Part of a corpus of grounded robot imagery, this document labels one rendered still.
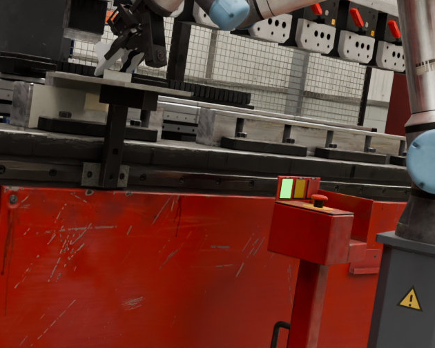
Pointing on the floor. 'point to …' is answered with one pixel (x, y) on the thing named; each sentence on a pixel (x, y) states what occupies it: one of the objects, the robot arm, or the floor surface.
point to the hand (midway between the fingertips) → (110, 75)
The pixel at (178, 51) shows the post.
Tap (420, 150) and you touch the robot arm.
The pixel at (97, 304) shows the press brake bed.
